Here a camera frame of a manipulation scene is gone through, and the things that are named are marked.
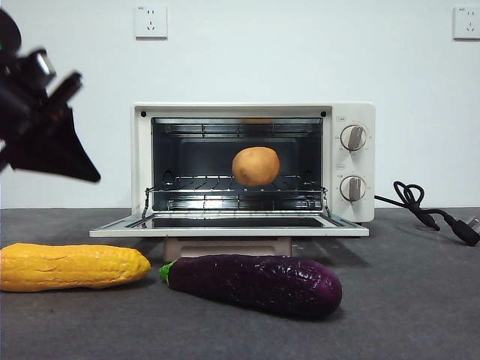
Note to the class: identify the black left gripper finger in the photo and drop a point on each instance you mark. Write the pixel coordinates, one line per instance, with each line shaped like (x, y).
(65, 142)
(41, 161)

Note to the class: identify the brown potato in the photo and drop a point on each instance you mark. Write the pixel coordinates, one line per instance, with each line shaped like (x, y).
(257, 165)

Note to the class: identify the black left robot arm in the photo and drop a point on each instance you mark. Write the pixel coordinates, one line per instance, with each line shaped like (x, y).
(15, 97)

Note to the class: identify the large beige oven knob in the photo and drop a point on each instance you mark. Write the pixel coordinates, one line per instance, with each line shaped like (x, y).
(353, 138)

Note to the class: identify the white toaster oven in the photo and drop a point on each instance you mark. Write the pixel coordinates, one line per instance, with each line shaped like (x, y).
(352, 108)

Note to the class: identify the small beige oven knob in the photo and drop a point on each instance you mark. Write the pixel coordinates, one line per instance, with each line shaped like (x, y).
(352, 187)

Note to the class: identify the yellow corn cob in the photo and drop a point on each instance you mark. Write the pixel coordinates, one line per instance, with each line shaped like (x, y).
(71, 268)

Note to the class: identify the purple eggplant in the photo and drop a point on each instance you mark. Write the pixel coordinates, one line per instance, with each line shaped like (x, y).
(255, 285)

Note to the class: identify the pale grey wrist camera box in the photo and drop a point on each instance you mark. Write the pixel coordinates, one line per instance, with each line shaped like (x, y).
(45, 63)

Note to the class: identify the white wall socket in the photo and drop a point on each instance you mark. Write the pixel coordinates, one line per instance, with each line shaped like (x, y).
(151, 22)
(467, 23)

